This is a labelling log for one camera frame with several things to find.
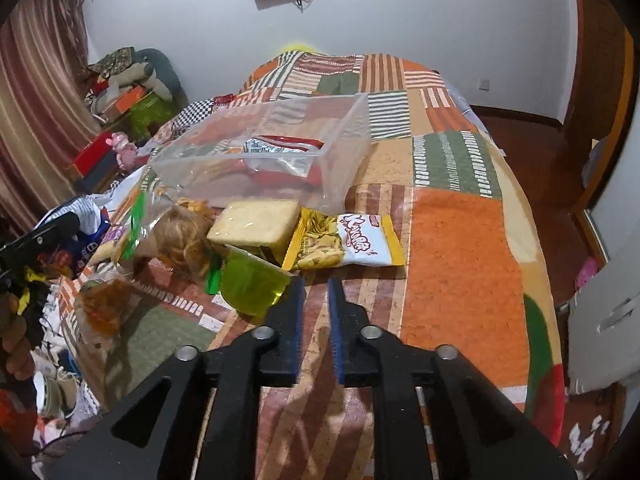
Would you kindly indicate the orange box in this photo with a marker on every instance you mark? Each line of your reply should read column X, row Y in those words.
column 122, row 102

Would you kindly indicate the yellow pillow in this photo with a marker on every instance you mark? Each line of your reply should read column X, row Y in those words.
column 297, row 47

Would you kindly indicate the patchwork blanket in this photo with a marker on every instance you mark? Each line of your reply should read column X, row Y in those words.
column 460, row 260

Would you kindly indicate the person's left hand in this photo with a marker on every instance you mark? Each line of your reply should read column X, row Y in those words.
column 12, row 340

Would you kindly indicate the white cabinet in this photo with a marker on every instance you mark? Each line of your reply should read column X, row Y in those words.
column 610, row 310

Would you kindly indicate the red box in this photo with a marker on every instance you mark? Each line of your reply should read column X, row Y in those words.
column 92, row 152

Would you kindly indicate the clear plastic container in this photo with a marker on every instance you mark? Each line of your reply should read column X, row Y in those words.
column 280, row 125

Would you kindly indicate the wooden door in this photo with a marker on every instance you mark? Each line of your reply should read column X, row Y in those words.
column 597, row 60

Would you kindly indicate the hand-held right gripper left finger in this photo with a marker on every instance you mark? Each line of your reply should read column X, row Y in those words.
column 296, row 330

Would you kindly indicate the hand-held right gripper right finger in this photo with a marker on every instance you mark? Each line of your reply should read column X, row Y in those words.
column 337, row 332

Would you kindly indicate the pink plush toy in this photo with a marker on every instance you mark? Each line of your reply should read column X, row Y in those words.
column 122, row 150

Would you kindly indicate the red snack packet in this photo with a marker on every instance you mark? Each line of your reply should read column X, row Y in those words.
column 280, row 152

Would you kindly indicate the green jelly cup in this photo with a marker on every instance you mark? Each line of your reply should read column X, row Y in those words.
column 250, row 285

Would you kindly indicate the clear packet of fried snacks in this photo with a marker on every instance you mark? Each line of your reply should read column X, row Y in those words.
column 102, row 310

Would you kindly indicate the pink slipper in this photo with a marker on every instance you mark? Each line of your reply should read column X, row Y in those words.
column 586, row 272

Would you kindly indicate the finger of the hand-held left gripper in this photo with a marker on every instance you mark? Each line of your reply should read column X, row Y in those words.
column 40, row 237

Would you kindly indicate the sponge cake slice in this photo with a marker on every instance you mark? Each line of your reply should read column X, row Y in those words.
column 255, row 222

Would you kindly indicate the pile of clothes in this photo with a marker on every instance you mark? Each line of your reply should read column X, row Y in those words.
column 65, row 260

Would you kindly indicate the green box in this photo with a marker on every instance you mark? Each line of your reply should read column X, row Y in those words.
column 147, row 112

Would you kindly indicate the striped brown curtain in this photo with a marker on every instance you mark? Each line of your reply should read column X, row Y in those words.
column 35, row 100

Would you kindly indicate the green label bread packet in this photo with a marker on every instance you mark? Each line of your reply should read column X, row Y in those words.
column 170, row 237

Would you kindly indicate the white cloth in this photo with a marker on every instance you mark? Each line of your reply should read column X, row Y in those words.
column 122, row 187

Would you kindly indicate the yellow chips packet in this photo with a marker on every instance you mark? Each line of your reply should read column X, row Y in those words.
column 350, row 242

